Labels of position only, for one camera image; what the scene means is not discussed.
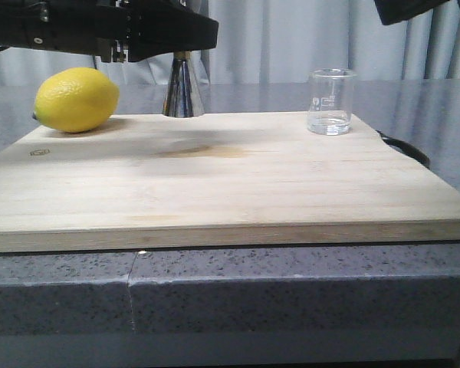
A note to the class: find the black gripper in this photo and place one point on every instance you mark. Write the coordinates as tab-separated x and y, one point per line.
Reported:
394	11
101	28

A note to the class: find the silver double jigger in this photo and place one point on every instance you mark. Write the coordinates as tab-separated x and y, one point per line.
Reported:
182	99

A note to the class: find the yellow lemon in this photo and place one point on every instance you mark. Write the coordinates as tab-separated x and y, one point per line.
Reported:
76	100

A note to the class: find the clear glass beaker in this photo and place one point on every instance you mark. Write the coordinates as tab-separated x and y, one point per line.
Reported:
331	101

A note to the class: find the wooden cutting board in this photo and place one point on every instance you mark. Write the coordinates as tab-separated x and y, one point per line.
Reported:
149	181

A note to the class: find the grey curtain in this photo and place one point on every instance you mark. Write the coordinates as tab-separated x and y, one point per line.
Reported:
266	42

